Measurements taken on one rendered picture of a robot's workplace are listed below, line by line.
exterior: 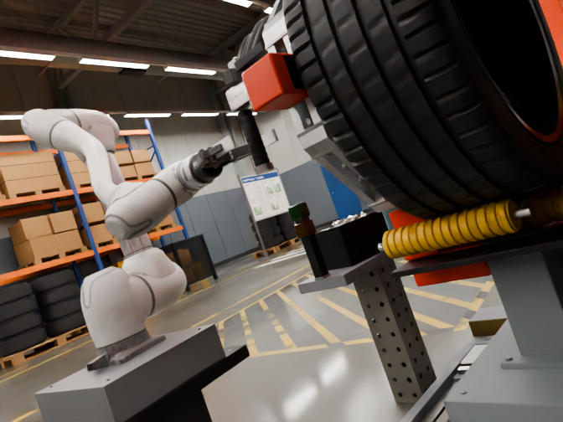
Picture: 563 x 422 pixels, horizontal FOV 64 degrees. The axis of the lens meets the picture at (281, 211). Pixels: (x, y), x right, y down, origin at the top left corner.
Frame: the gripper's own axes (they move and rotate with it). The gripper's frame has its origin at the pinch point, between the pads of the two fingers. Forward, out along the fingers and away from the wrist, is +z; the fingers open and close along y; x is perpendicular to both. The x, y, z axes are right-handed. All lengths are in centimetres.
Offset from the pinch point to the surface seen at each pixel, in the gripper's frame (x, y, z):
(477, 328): -73, -62, 5
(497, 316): -70, -64, 11
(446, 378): -75, -34, 5
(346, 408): -83, -30, -31
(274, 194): 48, -687, -667
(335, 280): -38.8, -15.8, -4.3
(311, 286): -39.3, -15.8, -13.3
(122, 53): 444, -481, -757
